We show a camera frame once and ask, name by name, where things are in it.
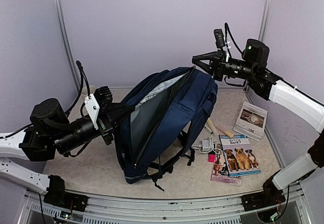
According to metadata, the white charger with cable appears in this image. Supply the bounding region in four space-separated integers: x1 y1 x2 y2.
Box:
192 137 223 155

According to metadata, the aluminium corner post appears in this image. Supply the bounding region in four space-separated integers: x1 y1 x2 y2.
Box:
54 0 80 90
258 0 272 42

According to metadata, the white grey book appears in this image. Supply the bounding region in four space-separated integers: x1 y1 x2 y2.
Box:
233 101 268 141

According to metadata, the pink small cap object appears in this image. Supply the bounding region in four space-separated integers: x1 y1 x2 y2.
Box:
208 154 215 163

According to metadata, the metal front rail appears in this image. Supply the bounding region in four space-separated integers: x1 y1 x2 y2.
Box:
24 180 313 224

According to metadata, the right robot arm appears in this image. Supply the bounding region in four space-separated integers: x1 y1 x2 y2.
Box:
192 39 323 211

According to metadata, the pink cover book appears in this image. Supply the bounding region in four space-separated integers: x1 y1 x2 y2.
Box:
210 143 242 186

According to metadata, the left aluminium corner post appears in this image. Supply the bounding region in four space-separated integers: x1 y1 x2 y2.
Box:
54 0 80 90

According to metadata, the pink highlighter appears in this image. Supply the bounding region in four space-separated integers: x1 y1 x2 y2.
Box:
214 124 230 134

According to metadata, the right aluminium corner post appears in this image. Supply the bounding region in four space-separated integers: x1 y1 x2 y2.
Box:
258 0 272 42

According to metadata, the dog cover book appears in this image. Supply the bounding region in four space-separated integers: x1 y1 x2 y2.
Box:
219 135 261 177

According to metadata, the navy blue backpack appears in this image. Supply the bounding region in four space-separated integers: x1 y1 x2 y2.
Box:
115 67 218 184

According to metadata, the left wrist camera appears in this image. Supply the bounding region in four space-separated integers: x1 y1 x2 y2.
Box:
84 86 112 130

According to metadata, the green capped white marker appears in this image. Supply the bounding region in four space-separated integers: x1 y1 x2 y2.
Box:
205 128 213 134

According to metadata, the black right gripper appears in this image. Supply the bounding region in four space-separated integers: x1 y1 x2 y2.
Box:
194 49 258 80

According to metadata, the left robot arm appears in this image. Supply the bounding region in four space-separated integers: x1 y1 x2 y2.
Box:
1 98 134 212

